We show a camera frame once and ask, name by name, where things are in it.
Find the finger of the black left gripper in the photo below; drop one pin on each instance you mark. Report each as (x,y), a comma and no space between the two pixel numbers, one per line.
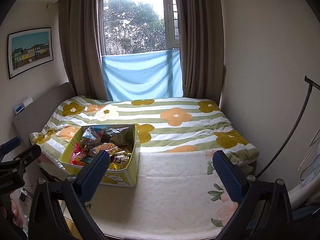
(10,145)
(25,158)

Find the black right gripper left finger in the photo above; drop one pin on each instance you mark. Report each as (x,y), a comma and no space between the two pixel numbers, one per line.
(46,219)

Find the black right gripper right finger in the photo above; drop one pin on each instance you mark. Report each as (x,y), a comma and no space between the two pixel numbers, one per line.
(264,209)

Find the pink striped snack bag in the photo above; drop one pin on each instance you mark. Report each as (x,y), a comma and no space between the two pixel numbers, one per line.
(77,155)

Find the blue white snack bag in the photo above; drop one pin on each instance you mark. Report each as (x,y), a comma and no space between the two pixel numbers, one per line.
(92,135)

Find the yellow black snack bag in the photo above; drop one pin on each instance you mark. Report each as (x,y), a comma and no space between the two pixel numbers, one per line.
(119,161)

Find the person's left hand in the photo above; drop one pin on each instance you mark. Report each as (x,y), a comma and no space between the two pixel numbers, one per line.
(17,218)

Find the grey headboard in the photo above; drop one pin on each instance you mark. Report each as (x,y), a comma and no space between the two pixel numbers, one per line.
(34,117)

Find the waffle print snack bag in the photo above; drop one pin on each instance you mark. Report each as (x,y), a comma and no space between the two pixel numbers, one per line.
(107,146)

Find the grey silver snack bag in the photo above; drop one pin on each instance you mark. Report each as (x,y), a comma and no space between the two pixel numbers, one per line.
(116,136)

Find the framed landscape picture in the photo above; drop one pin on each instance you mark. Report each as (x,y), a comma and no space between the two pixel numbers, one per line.
(28,49)

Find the green yellow storage box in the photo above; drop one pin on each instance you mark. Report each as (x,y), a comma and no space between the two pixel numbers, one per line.
(96,164)

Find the striped floral blanket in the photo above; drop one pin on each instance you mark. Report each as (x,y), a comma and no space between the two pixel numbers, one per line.
(164,125)

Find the brown left curtain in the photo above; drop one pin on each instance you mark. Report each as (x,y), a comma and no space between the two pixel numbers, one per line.
(80,47)

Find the brown curtain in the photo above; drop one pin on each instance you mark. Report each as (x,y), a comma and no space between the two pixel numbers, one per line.
(201,38)
(80,47)

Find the light blue hanging cloth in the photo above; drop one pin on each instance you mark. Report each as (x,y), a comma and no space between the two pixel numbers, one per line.
(151,75)

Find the brown right curtain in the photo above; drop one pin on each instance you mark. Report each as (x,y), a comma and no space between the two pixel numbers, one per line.
(201,38)

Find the window frame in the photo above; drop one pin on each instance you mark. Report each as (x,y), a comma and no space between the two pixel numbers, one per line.
(138,26)

